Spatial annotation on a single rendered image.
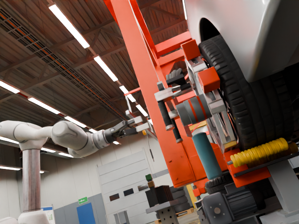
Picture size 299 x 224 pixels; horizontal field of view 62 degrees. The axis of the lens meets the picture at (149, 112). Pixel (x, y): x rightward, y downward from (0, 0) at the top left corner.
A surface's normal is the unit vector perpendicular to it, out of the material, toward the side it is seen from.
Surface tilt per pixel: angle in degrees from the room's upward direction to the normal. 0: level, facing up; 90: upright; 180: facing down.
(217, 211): 90
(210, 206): 90
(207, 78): 90
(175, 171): 90
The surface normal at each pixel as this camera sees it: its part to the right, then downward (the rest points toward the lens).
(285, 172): -0.25, -0.29
